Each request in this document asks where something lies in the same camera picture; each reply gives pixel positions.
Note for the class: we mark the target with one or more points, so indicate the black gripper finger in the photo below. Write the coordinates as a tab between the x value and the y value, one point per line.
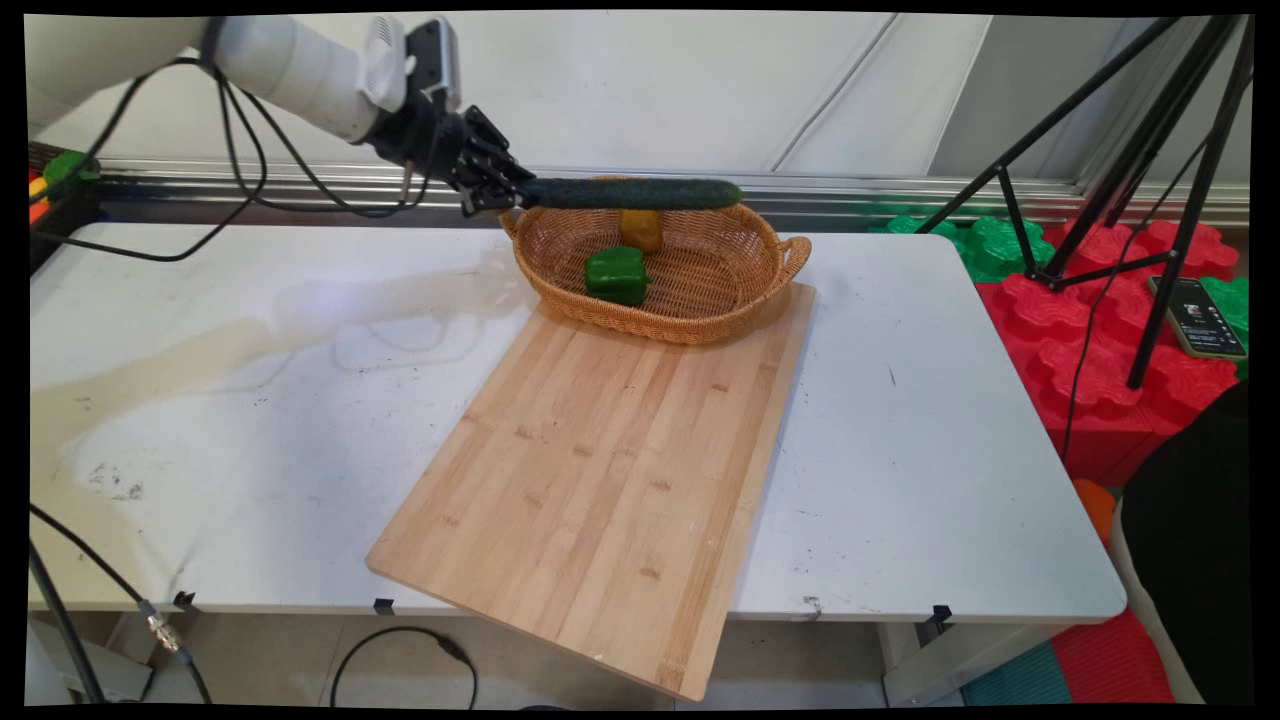
495	145
490	200

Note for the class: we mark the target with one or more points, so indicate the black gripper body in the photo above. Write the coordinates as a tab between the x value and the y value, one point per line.
425	135

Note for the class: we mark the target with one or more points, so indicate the dark green cucumber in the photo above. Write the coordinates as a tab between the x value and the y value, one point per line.
640	193

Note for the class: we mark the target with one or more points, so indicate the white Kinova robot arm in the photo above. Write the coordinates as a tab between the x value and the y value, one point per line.
280	65

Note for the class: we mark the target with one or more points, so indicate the green bell pepper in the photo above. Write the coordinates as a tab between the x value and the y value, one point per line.
617	275

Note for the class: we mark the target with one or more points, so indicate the yellow bell pepper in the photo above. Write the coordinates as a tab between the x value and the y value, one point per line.
641	230

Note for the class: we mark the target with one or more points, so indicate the oval wicker basket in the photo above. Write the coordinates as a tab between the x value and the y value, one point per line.
720	290

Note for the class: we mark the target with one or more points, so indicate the bamboo cutting board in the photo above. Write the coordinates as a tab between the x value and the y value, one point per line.
600	480

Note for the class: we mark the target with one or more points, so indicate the green round plastic piece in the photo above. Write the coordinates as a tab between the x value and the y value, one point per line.
70	166

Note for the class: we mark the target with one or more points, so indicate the green foam blocks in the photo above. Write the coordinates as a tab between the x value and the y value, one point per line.
990	245

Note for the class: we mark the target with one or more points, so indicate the red foam blocks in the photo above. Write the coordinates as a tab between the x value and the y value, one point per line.
1060	340

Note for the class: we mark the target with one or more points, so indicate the metal table leg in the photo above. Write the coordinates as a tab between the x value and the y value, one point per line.
930	660

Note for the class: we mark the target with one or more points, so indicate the black tripod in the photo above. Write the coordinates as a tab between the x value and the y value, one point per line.
1147	345

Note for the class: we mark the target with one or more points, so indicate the orange ball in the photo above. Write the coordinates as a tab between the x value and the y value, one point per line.
1097	508

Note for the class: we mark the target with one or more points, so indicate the teal floor mat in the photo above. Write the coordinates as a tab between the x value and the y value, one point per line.
1015	680

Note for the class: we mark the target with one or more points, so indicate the black smartphone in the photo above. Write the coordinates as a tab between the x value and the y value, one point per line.
1200	320

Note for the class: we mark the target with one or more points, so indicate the red floor mat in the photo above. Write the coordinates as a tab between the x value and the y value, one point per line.
1110	660

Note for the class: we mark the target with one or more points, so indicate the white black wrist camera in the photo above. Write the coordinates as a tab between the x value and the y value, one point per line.
420	55

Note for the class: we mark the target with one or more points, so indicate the aluminium wall rail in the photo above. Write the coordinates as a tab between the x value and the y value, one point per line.
850	192

